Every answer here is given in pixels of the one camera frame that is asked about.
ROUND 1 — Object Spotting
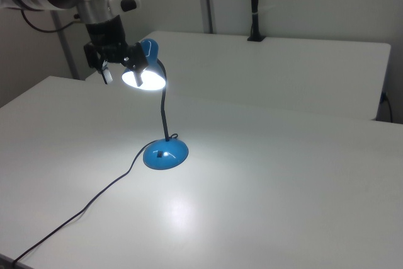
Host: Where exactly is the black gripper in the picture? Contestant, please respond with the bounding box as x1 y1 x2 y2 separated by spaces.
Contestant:
83 15 149 88

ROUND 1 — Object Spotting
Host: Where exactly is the blue gooseneck desk lamp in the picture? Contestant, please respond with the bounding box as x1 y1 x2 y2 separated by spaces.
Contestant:
121 38 190 171

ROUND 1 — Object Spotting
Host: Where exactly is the white rectangular table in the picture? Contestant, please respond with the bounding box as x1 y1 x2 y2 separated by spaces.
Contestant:
84 30 392 122

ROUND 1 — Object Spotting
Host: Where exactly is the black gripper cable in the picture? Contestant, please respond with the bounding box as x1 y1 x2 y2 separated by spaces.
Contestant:
20 7 80 34

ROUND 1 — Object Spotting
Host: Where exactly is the black lamp power cord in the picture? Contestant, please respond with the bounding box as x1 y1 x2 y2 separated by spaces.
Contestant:
11 132 179 265

